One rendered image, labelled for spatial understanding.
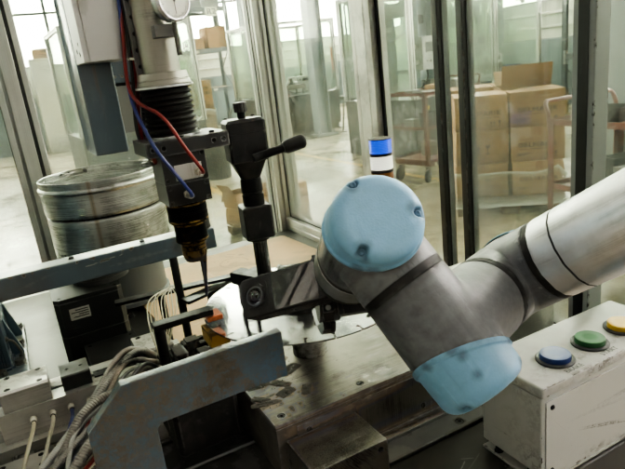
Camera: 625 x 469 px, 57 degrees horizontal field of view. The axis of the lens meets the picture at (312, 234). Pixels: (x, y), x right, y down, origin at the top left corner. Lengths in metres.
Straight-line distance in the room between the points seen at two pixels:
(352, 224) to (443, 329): 0.10
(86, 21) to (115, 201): 0.68
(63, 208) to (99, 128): 0.59
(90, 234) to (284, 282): 0.92
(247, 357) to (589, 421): 0.47
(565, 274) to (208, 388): 0.43
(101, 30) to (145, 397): 0.47
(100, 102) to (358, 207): 0.57
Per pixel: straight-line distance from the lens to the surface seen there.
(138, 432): 0.73
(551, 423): 0.83
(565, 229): 0.51
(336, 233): 0.42
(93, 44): 0.85
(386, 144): 1.13
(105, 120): 0.93
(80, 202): 1.46
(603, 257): 0.50
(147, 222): 1.50
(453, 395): 0.45
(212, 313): 0.89
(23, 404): 1.03
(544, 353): 0.85
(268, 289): 0.62
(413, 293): 0.44
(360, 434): 0.84
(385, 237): 0.42
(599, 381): 0.88
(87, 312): 1.23
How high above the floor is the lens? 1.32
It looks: 17 degrees down
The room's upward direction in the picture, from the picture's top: 7 degrees counter-clockwise
